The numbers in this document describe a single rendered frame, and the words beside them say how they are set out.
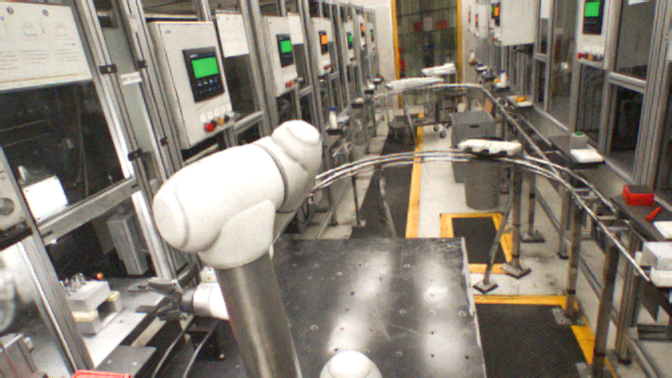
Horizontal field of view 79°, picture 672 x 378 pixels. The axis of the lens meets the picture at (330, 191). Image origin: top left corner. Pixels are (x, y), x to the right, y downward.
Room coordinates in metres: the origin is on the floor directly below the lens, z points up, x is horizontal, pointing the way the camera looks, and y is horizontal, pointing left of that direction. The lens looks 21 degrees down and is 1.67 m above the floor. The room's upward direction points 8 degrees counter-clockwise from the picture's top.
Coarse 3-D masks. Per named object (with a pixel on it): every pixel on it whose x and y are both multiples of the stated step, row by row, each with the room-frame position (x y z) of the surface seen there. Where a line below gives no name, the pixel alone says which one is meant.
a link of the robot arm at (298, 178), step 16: (288, 128) 0.72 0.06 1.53; (304, 128) 0.73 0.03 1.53; (256, 144) 0.71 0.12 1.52; (272, 144) 0.71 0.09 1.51; (288, 144) 0.69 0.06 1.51; (304, 144) 0.70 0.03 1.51; (320, 144) 0.73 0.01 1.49; (288, 160) 0.69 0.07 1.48; (304, 160) 0.70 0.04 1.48; (320, 160) 0.73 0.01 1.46; (288, 176) 0.68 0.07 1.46; (304, 176) 0.70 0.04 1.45; (288, 192) 0.68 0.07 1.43; (304, 192) 0.75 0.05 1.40; (288, 208) 0.76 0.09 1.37
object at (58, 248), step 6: (60, 240) 1.15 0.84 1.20; (66, 240) 1.17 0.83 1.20; (72, 240) 1.18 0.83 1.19; (48, 246) 1.12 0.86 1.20; (54, 246) 1.12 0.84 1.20; (60, 246) 1.14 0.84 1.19; (66, 246) 1.16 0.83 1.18; (72, 246) 1.18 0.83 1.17; (48, 252) 1.11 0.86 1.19; (54, 252) 1.12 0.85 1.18; (60, 252) 1.13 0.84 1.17; (66, 252) 1.15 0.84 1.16; (54, 258) 1.11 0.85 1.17
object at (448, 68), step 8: (448, 64) 7.43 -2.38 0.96; (424, 72) 7.50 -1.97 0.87; (432, 72) 7.22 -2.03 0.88; (440, 72) 7.07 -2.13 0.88; (448, 72) 7.06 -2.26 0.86; (456, 72) 7.04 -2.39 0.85; (456, 80) 7.04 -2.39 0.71; (424, 96) 7.86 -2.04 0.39; (424, 104) 7.72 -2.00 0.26; (432, 104) 7.60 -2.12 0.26; (440, 104) 7.49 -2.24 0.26; (448, 104) 7.38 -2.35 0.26; (424, 112) 7.85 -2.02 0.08; (448, 112) 7.79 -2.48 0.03
